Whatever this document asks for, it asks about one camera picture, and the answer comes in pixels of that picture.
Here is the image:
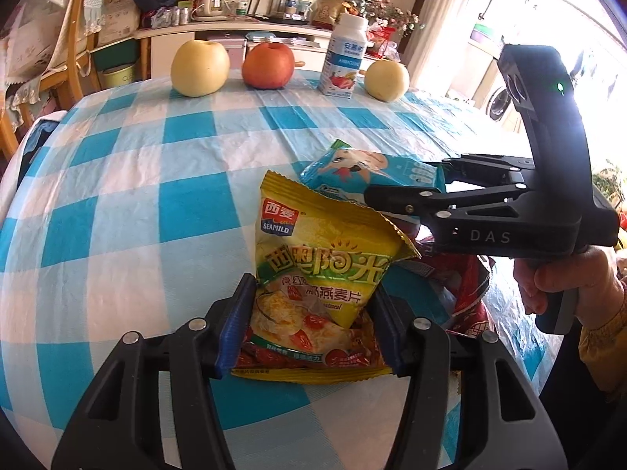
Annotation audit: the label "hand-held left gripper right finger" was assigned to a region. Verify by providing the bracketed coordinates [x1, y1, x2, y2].
[367, 288, 569, 470]

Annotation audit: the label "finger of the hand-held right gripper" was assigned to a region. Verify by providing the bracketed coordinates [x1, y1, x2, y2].
[441, 153, 538, 193]
[363, 183, 532, 223]

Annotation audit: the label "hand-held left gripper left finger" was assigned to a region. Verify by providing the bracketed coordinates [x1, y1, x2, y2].
[51, 271, 258, 470]

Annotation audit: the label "blue snack packet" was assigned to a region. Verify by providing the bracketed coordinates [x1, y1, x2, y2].
[299, 138, 458, 206]

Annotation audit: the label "yellow oatmeal packet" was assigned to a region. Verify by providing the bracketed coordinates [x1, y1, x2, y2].
[230, 170, 422, 385]

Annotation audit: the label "person's right forearm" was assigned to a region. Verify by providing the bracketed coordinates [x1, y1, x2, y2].
[578, 298, 627, 383]

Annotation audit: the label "person's right hand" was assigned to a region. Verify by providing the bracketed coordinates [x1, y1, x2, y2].
[513, 246, 627, 330]

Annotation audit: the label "white washing machine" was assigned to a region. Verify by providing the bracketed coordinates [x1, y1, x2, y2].
[487, 85, 516, 123]

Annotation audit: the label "red snack packet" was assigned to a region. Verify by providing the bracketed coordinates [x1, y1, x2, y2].
[392, 215, 493, 338]

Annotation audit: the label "stacked plastic basins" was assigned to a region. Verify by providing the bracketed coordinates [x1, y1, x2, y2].
[470, 22, 505, 46]

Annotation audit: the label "green potted plant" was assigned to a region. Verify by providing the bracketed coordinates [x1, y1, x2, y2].
[593, 161, 627, 207]

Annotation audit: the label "small yellow apple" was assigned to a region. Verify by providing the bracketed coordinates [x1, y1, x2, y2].
[366, 59, 410, 103]

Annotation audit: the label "white curtain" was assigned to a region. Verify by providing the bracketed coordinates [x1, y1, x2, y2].
[406, 0, 486, 94]

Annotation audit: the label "white yogurt bottle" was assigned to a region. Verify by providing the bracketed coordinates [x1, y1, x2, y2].
[317, 12, 369, 99]

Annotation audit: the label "blue checkered tablecloth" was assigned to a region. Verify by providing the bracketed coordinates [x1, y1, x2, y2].
[0, 69, 589, 470]

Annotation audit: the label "dried flower bouquet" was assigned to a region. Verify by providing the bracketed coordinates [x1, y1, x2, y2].
[353, 0, 420, 36]

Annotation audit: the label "red apple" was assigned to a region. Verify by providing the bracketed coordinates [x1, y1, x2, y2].
[242, 42, 295, 90]

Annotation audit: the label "yellow gift bag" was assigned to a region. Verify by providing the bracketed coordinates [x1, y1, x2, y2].
[311, 0, 354, 29]

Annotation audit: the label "pink box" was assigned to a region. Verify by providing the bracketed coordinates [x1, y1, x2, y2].
[206, 34, 246, 72]

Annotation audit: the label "large yellow apple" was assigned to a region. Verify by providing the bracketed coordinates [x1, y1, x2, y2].
[170, 39, 230, 98]

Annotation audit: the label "light green bin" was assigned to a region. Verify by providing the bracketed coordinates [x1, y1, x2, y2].
[98, 61, 140, 91]

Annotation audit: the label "white electric kettle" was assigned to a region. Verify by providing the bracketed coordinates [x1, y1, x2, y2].
[196, 0, 231, 21]

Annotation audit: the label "white low cabinet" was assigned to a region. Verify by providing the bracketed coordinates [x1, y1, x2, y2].
[134, 14, 339, 80]

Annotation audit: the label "dark green container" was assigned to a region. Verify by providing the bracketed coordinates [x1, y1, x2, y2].
[93, 39, 140, 70]

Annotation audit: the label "light wooden chair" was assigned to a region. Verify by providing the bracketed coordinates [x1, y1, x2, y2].
[0, 0, 109, 157]

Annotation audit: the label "white lace chair cover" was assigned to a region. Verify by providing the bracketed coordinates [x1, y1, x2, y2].
[5, 0, 109, 105]

